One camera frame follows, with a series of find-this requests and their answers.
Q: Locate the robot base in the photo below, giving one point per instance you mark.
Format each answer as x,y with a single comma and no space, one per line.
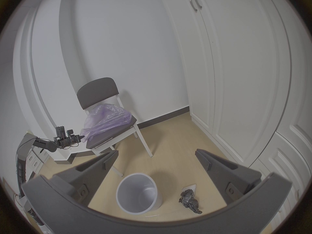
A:
25,201

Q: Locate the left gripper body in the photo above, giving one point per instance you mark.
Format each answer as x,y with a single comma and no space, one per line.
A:
71,141

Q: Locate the grey white-legged chair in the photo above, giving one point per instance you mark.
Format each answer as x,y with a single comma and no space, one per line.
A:
97,91

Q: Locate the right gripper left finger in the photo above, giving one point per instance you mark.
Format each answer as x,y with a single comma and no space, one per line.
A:
92,174

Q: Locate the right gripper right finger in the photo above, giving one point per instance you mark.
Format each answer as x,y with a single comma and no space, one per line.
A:
226,177

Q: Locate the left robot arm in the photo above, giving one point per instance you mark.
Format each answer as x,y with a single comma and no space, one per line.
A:
26,145

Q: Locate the white wardrobe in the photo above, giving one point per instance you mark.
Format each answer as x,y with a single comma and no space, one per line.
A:
243,82

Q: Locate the white chest of drawers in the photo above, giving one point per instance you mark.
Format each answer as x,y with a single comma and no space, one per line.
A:
36,163

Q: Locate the crumpled black plastic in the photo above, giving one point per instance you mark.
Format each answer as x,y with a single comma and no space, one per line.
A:
189,200

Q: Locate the purple plastic bag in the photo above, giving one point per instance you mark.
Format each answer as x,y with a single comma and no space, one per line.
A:
107,118

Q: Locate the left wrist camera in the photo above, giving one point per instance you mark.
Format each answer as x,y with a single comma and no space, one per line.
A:
60,131

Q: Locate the white trash bin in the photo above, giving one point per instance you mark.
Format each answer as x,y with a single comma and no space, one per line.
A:
146,196

